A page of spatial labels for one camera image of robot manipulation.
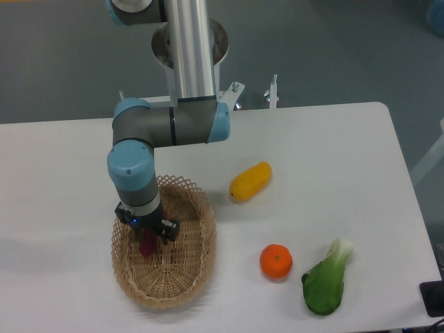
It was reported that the blue object top right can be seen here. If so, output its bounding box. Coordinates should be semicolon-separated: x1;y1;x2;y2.
426;0;444;37

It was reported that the white table clamp post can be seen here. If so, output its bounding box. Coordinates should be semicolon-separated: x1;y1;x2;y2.
264;74;279;109

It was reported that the yellow mango-shaped fruit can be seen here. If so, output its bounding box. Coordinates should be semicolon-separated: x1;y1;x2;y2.
229;161;272;202

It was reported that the woven wicker basket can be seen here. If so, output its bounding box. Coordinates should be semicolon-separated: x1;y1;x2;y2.
111;176;216;309

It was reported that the purple sweet potato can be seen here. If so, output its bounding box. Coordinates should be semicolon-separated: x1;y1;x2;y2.
139;223;169;257

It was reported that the black device at table edge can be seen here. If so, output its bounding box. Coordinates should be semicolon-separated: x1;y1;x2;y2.
420;280;443;318

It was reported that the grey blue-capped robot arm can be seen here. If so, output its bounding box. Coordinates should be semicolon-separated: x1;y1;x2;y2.
106;1;230;243

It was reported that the white furniture leg right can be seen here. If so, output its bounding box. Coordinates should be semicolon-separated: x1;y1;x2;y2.
409;119;443;187

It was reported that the orange tangerine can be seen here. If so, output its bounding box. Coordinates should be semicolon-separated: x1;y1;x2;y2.
259;244;293;279

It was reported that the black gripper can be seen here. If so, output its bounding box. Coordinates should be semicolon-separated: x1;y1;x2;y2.
114;202;180;245

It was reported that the green bok choy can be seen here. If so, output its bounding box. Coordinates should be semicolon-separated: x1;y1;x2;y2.
301;238;354;316

